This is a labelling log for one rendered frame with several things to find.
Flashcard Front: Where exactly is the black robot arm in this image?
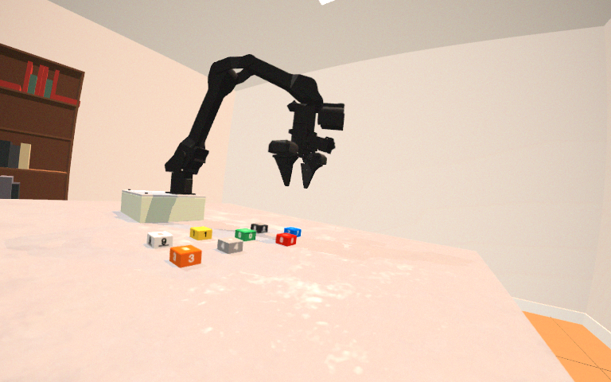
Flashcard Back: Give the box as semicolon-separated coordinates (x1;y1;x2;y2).
165;54;345;195

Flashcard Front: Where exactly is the blue block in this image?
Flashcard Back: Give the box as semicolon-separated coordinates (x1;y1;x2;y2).
284;227;302;238

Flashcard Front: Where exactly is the green block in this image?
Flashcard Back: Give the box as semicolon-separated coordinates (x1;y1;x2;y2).
235;228;256;242

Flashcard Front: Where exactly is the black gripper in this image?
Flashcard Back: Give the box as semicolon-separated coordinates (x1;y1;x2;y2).
267;124;327;189

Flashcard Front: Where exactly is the red block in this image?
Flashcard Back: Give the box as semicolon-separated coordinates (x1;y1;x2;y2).
275;233;297;246

